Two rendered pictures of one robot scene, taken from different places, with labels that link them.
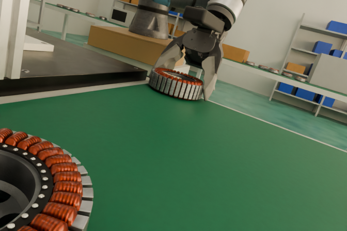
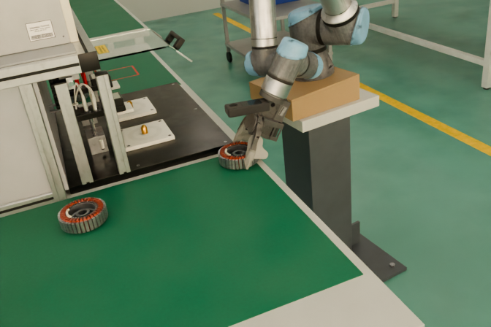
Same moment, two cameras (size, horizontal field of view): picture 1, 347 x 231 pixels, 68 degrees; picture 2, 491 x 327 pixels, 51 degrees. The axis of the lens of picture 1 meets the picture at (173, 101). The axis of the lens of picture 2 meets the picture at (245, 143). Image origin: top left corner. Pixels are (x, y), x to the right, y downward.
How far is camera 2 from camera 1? 117 cm
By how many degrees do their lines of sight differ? 49
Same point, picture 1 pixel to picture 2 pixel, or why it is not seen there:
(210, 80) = (248, 155)
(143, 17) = not seen: hidden behind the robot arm
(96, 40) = (254, 95)
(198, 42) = (249, 122)
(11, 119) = (120, 190)
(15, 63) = (126, 166)
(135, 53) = not seen: hidden behind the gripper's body
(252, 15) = not seen: outside the picture
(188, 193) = (142, 220)
